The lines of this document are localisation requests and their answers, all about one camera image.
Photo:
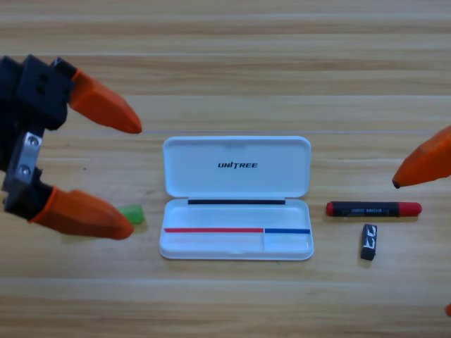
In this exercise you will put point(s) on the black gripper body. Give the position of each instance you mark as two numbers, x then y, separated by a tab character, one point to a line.
35	95

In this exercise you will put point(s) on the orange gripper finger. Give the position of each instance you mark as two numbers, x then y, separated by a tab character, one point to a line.
426	165
448	310
105	105
84	214

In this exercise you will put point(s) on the green eraser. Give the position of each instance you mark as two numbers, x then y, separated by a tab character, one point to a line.
135	214

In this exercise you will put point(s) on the red and black marker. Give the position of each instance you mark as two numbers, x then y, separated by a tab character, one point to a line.
373	209

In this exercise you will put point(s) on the black eraser with white print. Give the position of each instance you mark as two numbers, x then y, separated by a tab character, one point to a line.
368	243

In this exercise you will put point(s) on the white Unitree pencil case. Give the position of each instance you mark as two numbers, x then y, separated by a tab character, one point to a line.
236	218

